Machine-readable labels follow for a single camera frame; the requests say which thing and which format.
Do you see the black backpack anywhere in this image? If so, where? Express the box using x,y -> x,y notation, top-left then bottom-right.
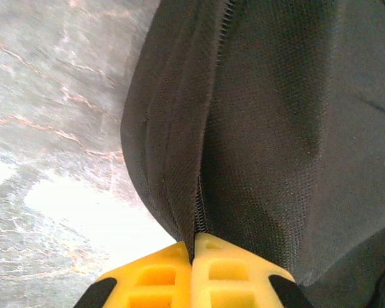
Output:
120,0 -> 385,308

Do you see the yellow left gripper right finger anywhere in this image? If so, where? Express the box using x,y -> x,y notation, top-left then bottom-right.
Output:
192,232 -> 315,308

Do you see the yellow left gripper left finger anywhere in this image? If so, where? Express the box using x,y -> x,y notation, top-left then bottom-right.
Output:
73,241 -> 193,308

